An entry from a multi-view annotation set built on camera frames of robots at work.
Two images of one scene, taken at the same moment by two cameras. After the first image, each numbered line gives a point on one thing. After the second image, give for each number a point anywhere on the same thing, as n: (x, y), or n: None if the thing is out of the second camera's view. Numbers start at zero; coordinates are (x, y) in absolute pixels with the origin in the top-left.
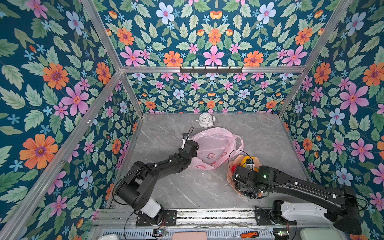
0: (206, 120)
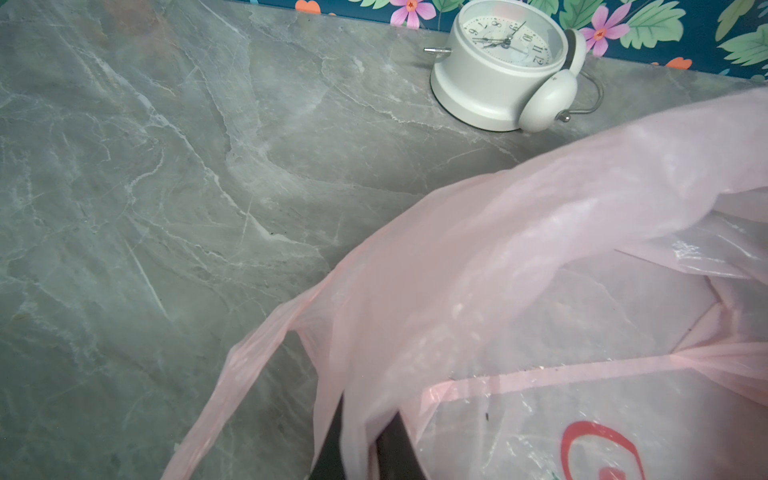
0: (510, 67)
